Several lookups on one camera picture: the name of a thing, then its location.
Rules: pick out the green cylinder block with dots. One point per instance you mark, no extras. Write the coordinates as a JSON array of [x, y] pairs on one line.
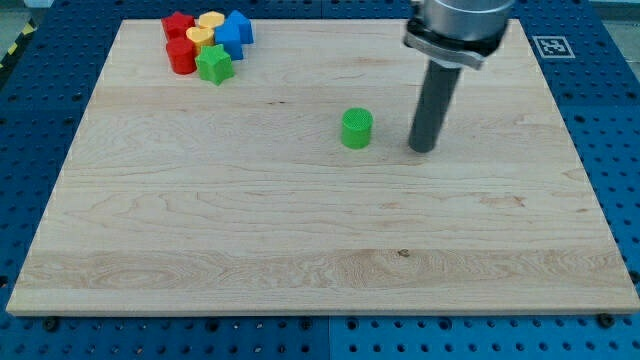
[[356, 127]]

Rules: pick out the red star block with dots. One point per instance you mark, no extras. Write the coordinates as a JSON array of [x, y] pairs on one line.
[[176, 24]]

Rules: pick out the black bolt right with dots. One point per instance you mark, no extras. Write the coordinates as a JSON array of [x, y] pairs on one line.
[[605, 320]]

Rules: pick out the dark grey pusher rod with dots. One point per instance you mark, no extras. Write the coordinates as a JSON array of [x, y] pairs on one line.
[[436, 94]]

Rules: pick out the red cylinder block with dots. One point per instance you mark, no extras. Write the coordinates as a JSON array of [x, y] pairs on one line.
[[180, 52]]

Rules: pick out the green star block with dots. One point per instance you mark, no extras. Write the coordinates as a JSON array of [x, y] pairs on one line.
[[214, 64]]

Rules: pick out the blue block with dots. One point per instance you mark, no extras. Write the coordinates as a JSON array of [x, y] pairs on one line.
[[228, 35], [243, 25]]

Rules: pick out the yellow heart block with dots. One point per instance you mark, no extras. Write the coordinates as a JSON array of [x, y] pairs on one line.
[[200, 37], [210, 20]]

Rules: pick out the white fiducial marker tag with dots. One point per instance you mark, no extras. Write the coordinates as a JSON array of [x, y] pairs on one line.
[[553, 47]]

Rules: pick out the yellow heart block rear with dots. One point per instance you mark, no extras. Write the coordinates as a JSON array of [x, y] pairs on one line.
[[210, 20]]

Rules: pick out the blue block rear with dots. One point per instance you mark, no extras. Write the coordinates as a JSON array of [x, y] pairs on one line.
[[243, 25]]

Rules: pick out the blue block front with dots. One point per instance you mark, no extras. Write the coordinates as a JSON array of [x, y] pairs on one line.
[[228, 35]]

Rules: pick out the wooden board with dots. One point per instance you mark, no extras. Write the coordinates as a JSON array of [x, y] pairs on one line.
[[179, 197]]

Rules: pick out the black bolt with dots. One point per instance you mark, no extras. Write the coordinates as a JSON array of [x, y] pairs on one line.
[[50, 324], [605, 320]]

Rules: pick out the yellow heart block front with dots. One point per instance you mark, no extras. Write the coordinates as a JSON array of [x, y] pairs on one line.
[[200, 37]]

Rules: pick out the black bolt left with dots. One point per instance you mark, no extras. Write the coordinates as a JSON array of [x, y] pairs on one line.
[[50, 324]]

